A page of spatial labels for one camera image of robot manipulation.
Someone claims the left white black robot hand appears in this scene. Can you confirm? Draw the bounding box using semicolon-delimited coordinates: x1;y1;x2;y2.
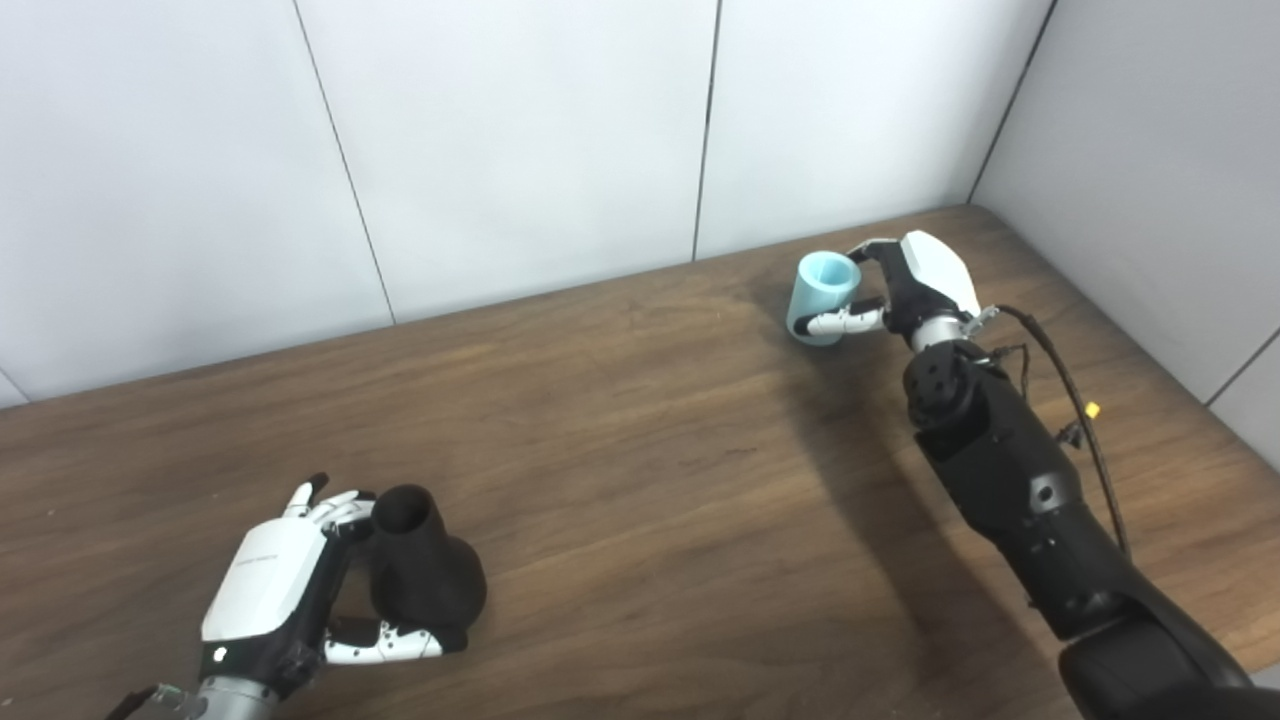
198;473;469;701

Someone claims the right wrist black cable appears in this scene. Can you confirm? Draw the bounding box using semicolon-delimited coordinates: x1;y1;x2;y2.
985;305;1133;561

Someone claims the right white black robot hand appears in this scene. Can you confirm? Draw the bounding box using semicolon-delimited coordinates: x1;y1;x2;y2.
805;231;986;351

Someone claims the light-blue cylindrical hose piece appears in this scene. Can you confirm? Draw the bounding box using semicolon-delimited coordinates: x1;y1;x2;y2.
786;251;863;347

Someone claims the black funnel-shaped nozzle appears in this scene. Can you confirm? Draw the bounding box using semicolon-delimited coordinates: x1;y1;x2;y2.
370;484;489;651

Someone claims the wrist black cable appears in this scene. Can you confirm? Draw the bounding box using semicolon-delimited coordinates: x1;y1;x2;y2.
105;683;201;720
985;305;1133;561

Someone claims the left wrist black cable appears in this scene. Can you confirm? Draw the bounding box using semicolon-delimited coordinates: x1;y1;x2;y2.
105;683;201;720

